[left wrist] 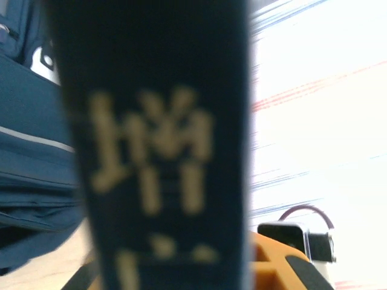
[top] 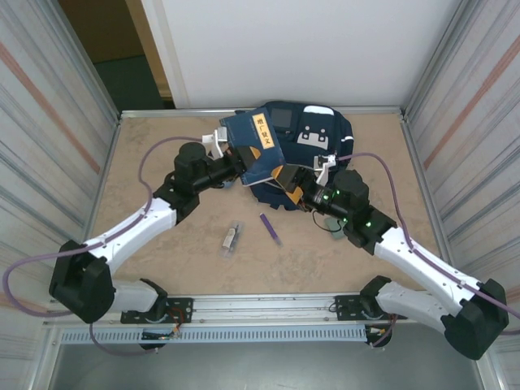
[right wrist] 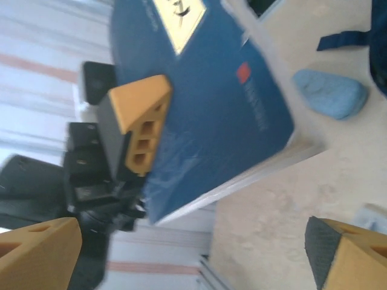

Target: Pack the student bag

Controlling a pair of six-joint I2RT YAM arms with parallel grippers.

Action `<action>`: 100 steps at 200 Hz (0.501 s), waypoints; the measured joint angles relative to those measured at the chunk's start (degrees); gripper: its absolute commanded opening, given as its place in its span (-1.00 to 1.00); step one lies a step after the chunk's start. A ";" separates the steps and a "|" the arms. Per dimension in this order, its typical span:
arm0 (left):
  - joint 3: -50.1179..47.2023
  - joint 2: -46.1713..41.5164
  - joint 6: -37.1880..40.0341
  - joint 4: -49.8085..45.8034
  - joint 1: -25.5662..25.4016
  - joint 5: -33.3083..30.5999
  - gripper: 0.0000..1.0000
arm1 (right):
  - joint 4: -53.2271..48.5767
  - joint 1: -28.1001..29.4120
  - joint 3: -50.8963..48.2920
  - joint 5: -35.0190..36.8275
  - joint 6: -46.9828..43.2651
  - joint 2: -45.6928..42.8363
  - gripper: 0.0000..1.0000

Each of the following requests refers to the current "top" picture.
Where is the purple pen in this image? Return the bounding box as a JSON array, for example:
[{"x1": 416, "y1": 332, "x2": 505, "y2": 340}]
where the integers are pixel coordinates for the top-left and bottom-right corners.
[{"x1": 259, "y1": 212, "x2": 284, "y2": 247}]

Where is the aluminium mounting rail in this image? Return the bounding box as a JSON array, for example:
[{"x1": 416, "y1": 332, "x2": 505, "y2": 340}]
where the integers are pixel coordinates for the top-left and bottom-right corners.
[{"x1": 42, "y1": 288, "x2": 488, "y2": 328}]

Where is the aluminium table edge frame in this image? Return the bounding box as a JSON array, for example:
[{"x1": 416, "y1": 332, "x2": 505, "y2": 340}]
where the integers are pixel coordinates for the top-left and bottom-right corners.
[{"x1": 117, "y1": 105, "x2": 410, "y2": 123}]

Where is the blue book with yellow label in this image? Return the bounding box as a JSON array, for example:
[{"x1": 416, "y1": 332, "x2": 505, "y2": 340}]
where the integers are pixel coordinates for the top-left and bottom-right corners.
[{"x1": 220, "y1": 111, "x2": 288, "y2": 188}]

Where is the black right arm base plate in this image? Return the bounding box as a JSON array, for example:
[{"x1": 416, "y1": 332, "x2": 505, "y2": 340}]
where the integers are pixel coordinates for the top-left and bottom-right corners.
[{"x1": 332, "y1": 294, "x2": 410, "y2": 323}]

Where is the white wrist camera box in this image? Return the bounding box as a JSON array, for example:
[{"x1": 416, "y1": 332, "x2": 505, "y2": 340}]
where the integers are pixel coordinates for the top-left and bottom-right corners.
[
  {"x1": 312, "y1": 153, "x2": 340, "y2": 186},
  {"x1": 201, "y1": 126, "x2": 230, "y2": 160}
]

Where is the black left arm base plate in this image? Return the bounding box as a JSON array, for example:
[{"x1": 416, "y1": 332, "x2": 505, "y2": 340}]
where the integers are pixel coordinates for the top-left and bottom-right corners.
[{"x1": 120, "y1": 297, "x2": 194, "y2": 325}]

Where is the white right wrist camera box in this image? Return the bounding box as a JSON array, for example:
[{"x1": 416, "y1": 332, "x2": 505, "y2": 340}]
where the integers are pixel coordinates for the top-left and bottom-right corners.
[{"x1": 312, "y1": 153, "x2": 340, "y2": 186}]

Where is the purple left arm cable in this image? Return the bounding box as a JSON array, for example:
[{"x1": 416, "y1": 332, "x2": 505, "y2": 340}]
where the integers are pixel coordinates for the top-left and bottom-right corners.
[{"x1": 2, "y1": 136, "x2": 212, "y2": 358}]

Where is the tan wooden door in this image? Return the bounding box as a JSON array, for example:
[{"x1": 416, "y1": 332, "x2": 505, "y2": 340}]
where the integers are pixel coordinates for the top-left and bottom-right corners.
[{"x1": 123, "y1": 0, "x2": 174, "y2": 99}]

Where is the grey slotted cable duct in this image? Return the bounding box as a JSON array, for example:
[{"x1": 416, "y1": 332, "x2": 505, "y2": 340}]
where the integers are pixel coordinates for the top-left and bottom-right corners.
[{"x1": 58, "y1": 327, "x2": 369, "y2": 345}]

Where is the navy blue student backpack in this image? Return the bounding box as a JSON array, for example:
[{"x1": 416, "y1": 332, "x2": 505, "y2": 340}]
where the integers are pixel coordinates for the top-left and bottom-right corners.
[{"x1": 235, "y1": 100, "x2": 355, "y2": 212}]

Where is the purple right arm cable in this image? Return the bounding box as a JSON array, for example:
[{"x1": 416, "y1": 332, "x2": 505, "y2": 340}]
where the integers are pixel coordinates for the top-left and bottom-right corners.
[{"x1": 335, "y1": 152, "x2": 520, "y2": 349}]

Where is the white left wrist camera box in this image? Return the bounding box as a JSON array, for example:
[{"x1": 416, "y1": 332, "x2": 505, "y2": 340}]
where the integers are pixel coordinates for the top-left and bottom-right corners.
[{"x1": 201, "y1": 126, "x2": 230, "y2": 160}]

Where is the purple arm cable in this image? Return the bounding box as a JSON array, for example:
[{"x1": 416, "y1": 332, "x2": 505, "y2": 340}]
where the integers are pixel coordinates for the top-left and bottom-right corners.
[
  {"x1": 335, "y1": 152, "x2": 520, "y2": 349},
  {"x1": 2, "y1": 136, "x2": 212, "y2": 358}
]

